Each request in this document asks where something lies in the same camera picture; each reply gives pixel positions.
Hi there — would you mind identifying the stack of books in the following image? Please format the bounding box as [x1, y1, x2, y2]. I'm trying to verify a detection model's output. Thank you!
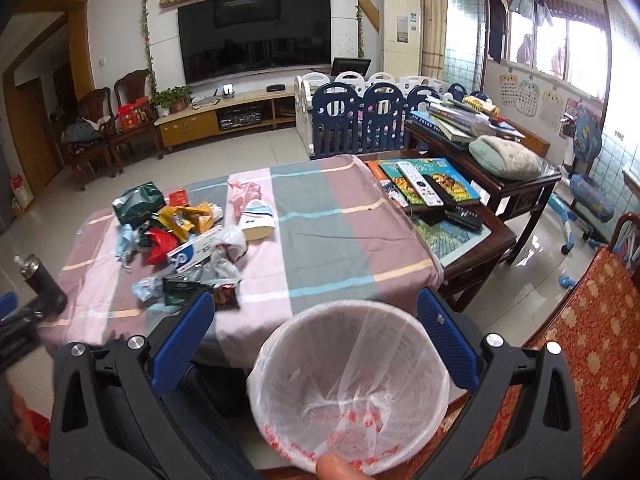
[409, 98, 525, 143]

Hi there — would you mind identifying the dark wooden side table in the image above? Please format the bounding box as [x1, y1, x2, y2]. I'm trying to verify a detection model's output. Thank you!
[405, 119, 561, 266]

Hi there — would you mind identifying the pink plastic bag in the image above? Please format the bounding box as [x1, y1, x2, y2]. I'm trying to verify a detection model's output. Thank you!
[228, 179, 262, 218]

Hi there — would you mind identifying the red gift box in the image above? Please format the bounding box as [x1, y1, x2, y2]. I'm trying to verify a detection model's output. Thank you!
[117, 96, 156, 132]

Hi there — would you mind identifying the dark wooden coffee table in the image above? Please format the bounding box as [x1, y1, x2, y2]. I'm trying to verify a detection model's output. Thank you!
[361, 151, 515, 312]

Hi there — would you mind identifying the blue white baby fence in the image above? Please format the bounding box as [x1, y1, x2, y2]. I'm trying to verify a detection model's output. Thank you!
[293, 71, 492, 160]

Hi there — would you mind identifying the colourful picture book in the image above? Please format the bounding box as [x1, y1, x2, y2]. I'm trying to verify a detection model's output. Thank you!
[378, 158, 480, 205]

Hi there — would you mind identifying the beige striped curtain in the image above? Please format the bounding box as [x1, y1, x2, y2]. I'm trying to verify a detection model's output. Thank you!
[421, 0, 448, 79]

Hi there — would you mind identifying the plaid pink grey tablecloth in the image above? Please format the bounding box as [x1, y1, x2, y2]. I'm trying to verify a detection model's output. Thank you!
[40, 155, 444, 368]

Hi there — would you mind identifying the potted green plant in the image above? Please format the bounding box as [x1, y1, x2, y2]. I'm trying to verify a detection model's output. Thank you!
[152, 86, 192, 114]

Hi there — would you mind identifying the red foil wrapper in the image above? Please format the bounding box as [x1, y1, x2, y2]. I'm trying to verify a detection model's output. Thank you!
[146, 228, 179, 266]

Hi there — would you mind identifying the white lined trash basket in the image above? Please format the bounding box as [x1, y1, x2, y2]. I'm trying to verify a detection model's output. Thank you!
[247, 300, 450, 476]

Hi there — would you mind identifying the red gold patterned sofa cushion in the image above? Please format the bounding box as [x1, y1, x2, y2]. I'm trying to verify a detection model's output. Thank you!
[371, 249, 639, 479]

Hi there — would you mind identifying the small black monitor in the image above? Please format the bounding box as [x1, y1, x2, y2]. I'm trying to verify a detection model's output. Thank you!
[331, 58, 371, 77]

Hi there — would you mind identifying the large black television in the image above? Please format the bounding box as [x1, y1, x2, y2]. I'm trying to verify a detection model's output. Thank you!
[178, 0, 332, 84]

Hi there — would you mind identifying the dark wooden armchair right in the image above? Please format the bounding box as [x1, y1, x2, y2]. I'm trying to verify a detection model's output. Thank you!
[110, 68, 164, 174]

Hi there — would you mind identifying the crumpled white tissue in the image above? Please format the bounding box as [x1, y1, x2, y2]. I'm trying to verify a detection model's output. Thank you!
[214, 226, 247, 262]

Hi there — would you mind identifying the yellow snack wrapper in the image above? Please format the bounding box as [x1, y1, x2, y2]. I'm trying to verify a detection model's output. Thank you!
[158, 202, 215, 243]

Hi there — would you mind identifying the person left hand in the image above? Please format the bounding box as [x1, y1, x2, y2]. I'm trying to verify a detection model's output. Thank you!
[10, 386, 48, 466]

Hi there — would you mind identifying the dark wooden armchair left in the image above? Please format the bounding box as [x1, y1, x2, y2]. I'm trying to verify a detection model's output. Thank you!
[61, 88, 116, 192]

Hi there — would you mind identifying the dark wooden armchair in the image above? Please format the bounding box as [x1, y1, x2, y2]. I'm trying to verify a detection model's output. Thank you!
[110, 68, 164, 174]
[61, 88, 116, 192]

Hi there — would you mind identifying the green grey cushion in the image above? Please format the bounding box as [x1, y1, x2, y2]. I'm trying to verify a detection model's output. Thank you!
[468, 136, 542, 181]

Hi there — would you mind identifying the crumpled clear plastic wrapper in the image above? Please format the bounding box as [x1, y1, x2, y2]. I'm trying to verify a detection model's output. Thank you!
[131, 254, 241, 308]

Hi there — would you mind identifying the white blue medicine box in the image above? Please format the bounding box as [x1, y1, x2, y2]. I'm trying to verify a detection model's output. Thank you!
[167, 226, 222, 273]

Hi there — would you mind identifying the white tv remote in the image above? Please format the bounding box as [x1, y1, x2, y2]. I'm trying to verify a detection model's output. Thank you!
[396, 160, 444, 207]

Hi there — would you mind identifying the blue face mask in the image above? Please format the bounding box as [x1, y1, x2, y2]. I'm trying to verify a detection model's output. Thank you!
[116, 223, 139, 273]

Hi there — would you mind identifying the white blue cup wrapper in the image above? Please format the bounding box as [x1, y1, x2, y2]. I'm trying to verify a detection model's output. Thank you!
[238, 198, 276, 242]

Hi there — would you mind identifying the person right thumb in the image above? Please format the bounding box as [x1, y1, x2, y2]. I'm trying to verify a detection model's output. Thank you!
[316, 453, 372, 480]

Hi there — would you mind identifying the small red box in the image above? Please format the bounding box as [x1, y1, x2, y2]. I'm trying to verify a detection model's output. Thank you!
[168, 188, 190, 207]

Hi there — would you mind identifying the dark green nut bag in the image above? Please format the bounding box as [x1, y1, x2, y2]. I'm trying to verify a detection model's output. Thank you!
[163, 280, 240, 309]

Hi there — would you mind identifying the wooden tv cabinet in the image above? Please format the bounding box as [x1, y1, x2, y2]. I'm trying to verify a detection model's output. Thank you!
[155, 87, 295, 151]

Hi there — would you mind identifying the dark green tissue pack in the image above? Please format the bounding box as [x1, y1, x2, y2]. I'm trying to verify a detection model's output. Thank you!
[112, 181, 166, 229]

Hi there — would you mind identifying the black remote control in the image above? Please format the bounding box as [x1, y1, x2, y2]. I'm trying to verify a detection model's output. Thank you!
[445, 206, 483, 232]

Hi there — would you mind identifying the white standing air conditioner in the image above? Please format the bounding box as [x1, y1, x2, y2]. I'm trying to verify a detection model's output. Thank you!
[380, 0, 422, 80]

